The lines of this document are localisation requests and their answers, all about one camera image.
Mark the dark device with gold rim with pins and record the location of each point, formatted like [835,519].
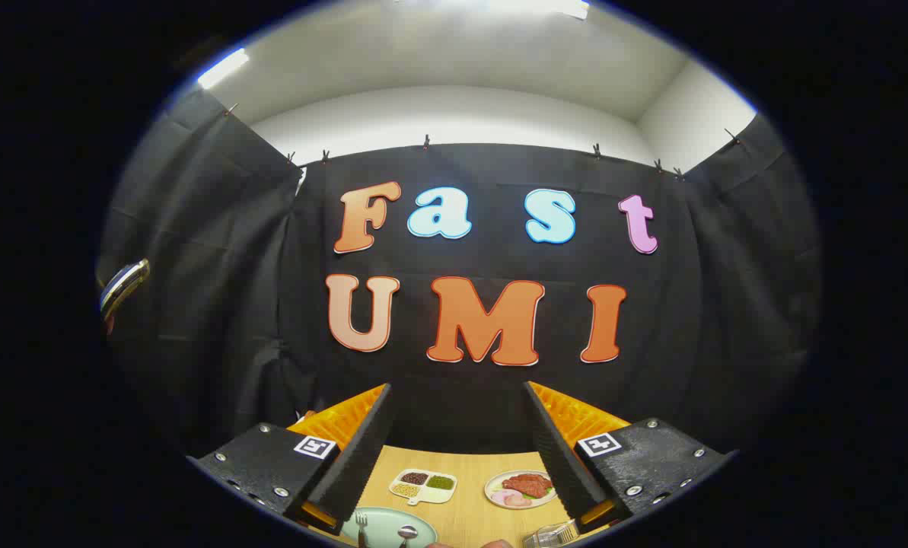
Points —
[122,289]

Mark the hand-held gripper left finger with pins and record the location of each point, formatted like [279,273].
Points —
[358,457]

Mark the white divided tray with beans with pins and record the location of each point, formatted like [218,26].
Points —
[423,487]

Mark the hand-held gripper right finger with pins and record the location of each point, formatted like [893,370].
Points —
[556,457]

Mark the light green plate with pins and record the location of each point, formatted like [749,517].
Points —
[385,527]

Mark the row of black cloth clips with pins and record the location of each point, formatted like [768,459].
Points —
[426,142]

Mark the white plate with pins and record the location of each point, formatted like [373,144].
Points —
[493,484]

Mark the brown meat steak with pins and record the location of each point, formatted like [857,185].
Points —
[528,484]

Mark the pink ham slice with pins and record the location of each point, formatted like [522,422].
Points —
[508,498]

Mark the long ceiling light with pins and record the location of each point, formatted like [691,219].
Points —
[223,67]

